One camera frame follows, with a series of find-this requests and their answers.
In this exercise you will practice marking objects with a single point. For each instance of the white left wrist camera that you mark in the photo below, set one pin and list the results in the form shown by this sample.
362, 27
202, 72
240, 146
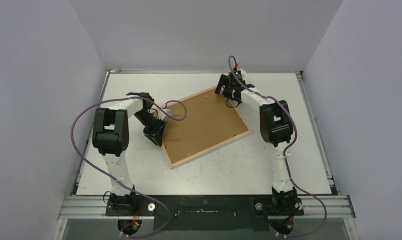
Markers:
168, 111

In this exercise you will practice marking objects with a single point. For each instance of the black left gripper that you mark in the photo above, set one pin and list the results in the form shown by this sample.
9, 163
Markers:
157, 137

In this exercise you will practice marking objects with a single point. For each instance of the light wooden picture frame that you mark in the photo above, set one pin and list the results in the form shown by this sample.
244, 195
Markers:
214, 149

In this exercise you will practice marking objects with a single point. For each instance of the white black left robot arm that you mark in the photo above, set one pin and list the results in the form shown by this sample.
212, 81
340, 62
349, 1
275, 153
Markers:
111, 137

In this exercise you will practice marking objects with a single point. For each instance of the brown backing board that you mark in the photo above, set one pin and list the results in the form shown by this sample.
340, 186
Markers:
204, 122

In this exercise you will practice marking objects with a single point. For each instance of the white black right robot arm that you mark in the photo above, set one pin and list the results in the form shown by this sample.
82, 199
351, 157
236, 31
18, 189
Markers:
275, 128

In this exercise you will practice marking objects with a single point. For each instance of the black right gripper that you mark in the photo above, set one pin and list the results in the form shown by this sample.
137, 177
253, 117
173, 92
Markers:
227, 84

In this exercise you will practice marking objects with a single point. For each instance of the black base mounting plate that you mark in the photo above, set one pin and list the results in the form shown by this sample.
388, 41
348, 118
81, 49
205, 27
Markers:
205, 213

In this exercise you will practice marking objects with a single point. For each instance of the aluminium front rail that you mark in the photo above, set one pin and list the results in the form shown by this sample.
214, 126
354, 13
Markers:
94, 207

